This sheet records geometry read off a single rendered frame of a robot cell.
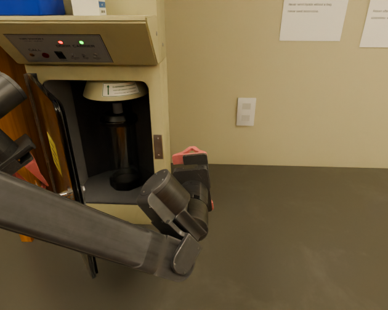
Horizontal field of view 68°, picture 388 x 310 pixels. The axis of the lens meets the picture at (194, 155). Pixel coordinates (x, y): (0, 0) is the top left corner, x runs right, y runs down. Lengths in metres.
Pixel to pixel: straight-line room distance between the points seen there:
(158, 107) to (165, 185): 0.32
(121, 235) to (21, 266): 0.52
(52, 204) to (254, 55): 0.91
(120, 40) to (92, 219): 0.37
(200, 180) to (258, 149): 0.72
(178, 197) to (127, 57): 0.34
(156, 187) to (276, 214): 0.59
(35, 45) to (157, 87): 0.26
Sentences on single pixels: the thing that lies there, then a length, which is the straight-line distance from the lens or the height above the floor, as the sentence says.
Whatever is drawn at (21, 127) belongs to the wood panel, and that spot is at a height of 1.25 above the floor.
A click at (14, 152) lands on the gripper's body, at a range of 0.61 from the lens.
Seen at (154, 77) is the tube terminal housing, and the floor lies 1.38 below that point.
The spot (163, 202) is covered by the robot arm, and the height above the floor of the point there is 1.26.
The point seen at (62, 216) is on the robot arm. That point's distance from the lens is 0.38.
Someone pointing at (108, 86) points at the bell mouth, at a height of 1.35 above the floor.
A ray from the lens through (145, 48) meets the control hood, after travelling 0.63.
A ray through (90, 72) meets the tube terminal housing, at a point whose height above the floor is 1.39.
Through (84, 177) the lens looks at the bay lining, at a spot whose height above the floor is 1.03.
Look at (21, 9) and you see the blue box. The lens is 0.67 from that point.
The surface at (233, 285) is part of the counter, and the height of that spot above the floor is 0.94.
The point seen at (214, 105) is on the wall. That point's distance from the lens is 1.16.
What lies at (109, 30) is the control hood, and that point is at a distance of 0.61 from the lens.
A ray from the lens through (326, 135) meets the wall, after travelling 1.29.
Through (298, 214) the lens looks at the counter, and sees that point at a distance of 0.99.
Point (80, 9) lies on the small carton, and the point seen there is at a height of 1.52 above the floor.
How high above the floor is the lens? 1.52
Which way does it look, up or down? 27 degrees down
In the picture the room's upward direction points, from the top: straight up
